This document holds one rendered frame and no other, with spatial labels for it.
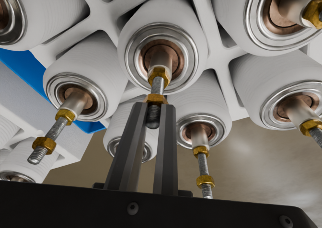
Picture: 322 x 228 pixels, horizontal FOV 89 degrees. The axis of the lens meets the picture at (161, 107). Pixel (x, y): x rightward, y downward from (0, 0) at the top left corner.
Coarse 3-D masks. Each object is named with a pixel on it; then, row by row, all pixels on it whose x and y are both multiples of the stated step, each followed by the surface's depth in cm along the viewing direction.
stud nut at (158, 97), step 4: (148, 96) 11; (152, 96) 11; (156, 96) 11; (160, 96) 11; (144, 100) 11; (148, 100) 11; (152, 100) 11; (156, 100) 11; (160, 100) 11; (164, 100) 11; (148, 104) 11; (152, 104) 11; (156, 104) 11; (160, 104) 11
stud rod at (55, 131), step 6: (60, 120) 17; (66, 120) 18; (54, 126) 17; (60, 126) 17; (48, 132) 16; (54, 132) 16; (60, 132) 17; (54, 138) 16; (36, 150) 15; (42, 150) 15; (30, 156) 14; (36, 156) 14; (42, 156) 15; (30, 162) 14; (36, 162) 14
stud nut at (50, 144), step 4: (36, 140) 15; (40, 140) 15; (44, 140) 15; (48, 140) 15; (52, 140) 15; (32, 144) 15; (36, 144) 15; (40, 144) 15; (44, 144) 15; (48, 144) 15; (52, 144) 15; (56, 144) 16; (48, 148) 15; (52, 148) 15; (48, 152) 15; (52, 152) 16
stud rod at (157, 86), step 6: (156, 78) 14; (162, 78) 14; (156, 84) 13; (162, 84) 13; (156, 90) 12; (162, 90) 13; (150, 108) 11; (156, 108) 11; (150, 114) 10; (156, 114) 10; (150, 120) 10; (156, 120) 10; (150, 126) 10; (156, 126) 10
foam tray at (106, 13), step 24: (96, 0) 20; (120, 0) 20; (144, 0) 20; (192, 0) 23; (96, 24) 22; (120, 24) 23; (216, 24) 21; (48, 48) 24; (216, 48) 23; (240, 48) 22; (312, 48) 22; (216, 72) 26
